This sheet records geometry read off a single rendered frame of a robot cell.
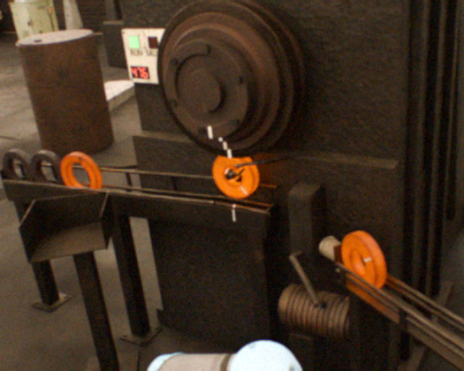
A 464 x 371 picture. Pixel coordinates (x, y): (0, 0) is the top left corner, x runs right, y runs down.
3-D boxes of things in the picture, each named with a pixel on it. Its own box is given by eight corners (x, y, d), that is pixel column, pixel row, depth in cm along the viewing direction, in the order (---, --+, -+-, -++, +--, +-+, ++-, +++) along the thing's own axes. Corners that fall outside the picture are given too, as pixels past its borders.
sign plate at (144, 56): (133, 80, 205) (125, 28, 197) (193, 84, 192) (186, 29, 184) (130, 81, 203) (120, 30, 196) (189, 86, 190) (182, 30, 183)
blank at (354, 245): (364, 291, 156) (354, 294, 155) (344, 236, 159) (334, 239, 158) (394, 284, 141) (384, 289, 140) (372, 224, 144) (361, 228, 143)
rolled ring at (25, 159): (24, 151, 234) (30, 148, 236) (-4, 150, 244) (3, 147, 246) (38, 193, 240) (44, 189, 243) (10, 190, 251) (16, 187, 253)
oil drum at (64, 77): (79, 130, 511) (57, 27, 474) (130, 136, 481) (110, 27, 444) (26, 154, 466) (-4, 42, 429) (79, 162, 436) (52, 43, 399)
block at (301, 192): (304, 244, 188) (300, 177, 178) (327, 249, 184) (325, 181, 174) (290, 261, 180) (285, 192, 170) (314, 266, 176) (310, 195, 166)
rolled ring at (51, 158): (55, 152, 224) (61, 149, 227) (24, 153, 234) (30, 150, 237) (69, 195, 231) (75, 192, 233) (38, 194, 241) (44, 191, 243)
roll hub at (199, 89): (250, 36, 152) (261, 136, 163) (167, 37, 166) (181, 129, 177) (239, 41, 147) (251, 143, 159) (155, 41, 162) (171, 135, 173)
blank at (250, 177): (209, 165, 188) (203, 169, 186) (237, 140, 178) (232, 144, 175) (239, 202, 188) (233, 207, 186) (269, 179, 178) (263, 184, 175)
